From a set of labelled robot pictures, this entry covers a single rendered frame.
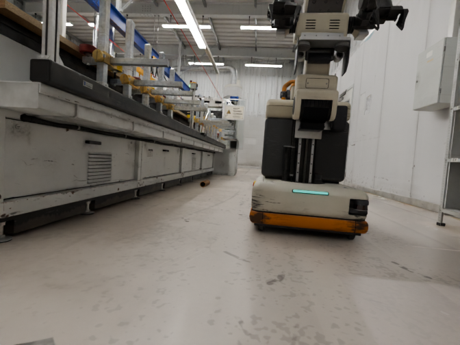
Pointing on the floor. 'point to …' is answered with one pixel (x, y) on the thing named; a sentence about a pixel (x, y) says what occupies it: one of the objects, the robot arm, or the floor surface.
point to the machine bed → (74, 152)
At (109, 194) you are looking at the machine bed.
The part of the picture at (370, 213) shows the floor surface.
